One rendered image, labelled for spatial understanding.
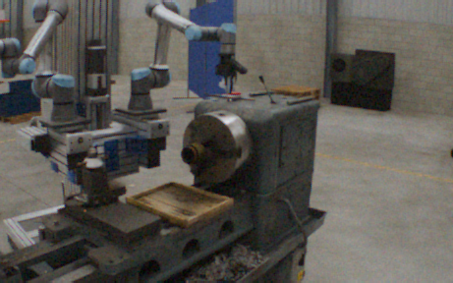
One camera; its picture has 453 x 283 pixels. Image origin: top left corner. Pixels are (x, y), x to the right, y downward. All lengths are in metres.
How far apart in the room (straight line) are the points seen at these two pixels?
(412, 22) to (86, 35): 10.10
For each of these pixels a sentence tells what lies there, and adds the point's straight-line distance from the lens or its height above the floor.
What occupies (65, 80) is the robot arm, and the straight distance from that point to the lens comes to 2.15.
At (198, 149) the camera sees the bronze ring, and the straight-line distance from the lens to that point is 1.78.
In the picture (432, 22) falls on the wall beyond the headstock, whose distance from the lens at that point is 11.58.
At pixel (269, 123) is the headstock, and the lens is 1.89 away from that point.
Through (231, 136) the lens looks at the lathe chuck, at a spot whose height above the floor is 1.16.
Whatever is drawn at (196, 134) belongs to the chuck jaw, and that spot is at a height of 1.15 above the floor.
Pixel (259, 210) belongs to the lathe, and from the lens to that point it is 2.01.
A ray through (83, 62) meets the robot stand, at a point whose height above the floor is 1.44.
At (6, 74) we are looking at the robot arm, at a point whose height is 1.43.
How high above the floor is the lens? 1.57
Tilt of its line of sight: 14 degrees down
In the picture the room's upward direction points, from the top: 2 degrees clockwise
